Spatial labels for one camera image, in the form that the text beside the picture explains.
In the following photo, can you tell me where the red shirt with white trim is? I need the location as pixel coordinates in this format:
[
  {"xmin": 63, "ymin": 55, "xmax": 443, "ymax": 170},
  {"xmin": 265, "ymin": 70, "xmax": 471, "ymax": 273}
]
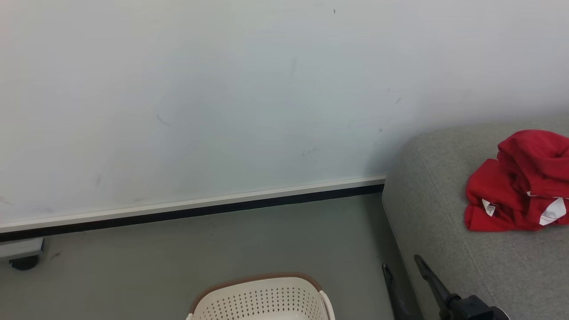
[{"xmin": 464, "ymin": 129, "xmax": 569, "ymax": 232}]

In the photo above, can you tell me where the white and black baseboard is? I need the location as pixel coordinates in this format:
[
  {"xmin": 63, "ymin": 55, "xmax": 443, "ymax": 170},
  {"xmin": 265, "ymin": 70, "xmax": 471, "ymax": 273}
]
[{"xmin": 0, "ymin": 175, "xmax": 386, "ymax": 243}]

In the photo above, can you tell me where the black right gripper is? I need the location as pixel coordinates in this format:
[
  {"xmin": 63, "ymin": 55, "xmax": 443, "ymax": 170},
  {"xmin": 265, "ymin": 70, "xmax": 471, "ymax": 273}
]
[{"xmin": 382, "ymin": 254, "xmax": 511, "ymax": 320}]

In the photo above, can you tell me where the grey fabric sofa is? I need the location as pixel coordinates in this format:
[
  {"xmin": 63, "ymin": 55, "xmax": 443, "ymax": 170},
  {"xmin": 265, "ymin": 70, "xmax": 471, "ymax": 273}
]
[{"xmin": 382, "ymin": 116, "xmax": 569, "ymax": 320}]

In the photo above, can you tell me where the grey cart with black caster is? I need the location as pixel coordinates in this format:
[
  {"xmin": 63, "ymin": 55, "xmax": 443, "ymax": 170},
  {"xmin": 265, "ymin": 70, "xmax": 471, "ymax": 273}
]
[{"xmin": 0, "ymin": 237, "xmax": 45, "ymax": 271}]

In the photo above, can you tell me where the cream perforated laundry basket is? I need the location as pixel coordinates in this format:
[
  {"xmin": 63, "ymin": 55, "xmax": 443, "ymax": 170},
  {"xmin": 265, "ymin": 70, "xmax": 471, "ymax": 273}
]
[{"xmin": 186, "ymin": 272, "xmax": 337, "ymax": 320}]

